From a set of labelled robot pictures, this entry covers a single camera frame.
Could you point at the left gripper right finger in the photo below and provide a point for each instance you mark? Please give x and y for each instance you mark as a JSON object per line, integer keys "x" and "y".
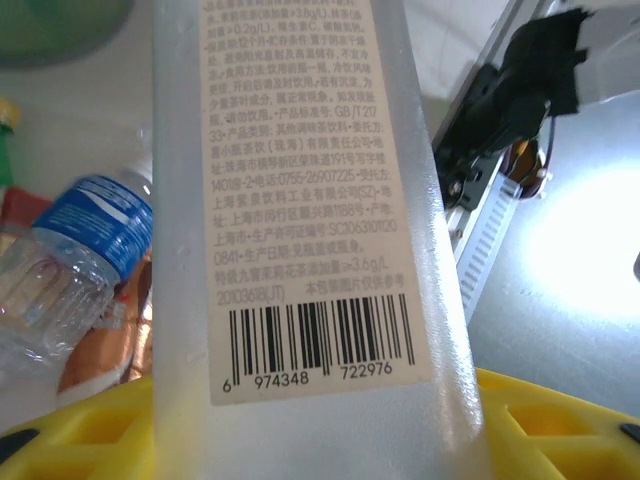
{"x": 560, "y": 440}

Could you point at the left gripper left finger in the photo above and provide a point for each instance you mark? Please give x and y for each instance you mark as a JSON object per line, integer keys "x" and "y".
{"x": 100, "y": 440}

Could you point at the green bottle yellow cap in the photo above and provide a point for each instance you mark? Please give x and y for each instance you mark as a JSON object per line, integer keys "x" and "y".
{"x": 5, "y": 150}

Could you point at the frosted bottle beige label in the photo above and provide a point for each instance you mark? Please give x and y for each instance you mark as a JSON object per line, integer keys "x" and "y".
{"x": 310, "y": 200}

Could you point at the grey-green plastic bin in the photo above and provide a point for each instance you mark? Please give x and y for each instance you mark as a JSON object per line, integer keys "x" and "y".
{"x": 50, "y": 30}

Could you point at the grey metal panel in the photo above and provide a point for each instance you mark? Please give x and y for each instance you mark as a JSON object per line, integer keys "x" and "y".
{"x": 550, "y": 325}

